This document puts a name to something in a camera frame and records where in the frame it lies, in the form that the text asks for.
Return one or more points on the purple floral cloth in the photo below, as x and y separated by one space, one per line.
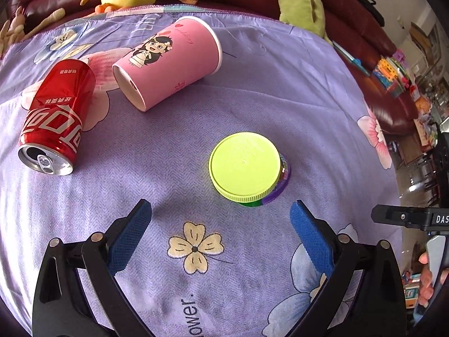
158 147

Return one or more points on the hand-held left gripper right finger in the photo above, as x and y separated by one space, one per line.
312 238

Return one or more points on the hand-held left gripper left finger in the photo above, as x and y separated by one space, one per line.
129 238

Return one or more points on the person's right hand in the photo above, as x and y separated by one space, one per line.
428 281

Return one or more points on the thin book with blue pen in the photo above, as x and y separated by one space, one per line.
350 58

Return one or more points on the red soda can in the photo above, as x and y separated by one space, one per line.
59 112

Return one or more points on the pink paper cup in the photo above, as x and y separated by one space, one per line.
168 63

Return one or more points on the beige plush toy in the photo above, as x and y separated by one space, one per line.
14 28

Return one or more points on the dark red leather sofa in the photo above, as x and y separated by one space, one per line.
350 17

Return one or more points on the purple jar with green lid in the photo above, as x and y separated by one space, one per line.
245 165

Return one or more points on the colourful toy stack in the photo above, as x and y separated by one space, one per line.
393 73

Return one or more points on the green plush toy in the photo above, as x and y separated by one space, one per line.
298 3

